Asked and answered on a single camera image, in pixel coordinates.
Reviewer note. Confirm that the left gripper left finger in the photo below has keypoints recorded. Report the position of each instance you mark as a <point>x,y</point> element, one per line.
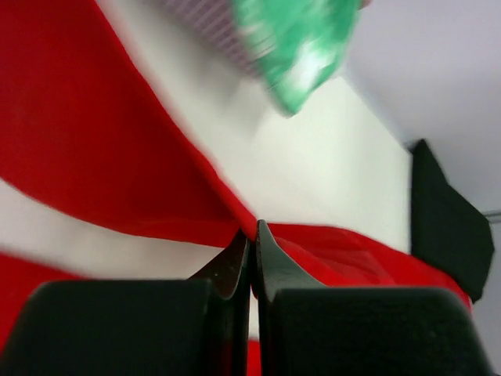
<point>197,326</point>

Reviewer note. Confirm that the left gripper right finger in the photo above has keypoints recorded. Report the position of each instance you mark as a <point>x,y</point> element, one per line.
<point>308,328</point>

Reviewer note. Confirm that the red trousers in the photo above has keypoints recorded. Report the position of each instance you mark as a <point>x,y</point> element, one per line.
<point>82,132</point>

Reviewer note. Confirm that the folded black trousers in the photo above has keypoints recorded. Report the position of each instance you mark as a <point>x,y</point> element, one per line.
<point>447,231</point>

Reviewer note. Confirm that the green tie-dye garment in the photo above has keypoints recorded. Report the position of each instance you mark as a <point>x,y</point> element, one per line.
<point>295,45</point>

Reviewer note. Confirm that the white laundry basket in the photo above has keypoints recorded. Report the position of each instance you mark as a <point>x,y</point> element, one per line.
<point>214,22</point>

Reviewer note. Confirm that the right frame post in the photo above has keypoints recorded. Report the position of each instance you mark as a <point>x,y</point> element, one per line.
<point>492,214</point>

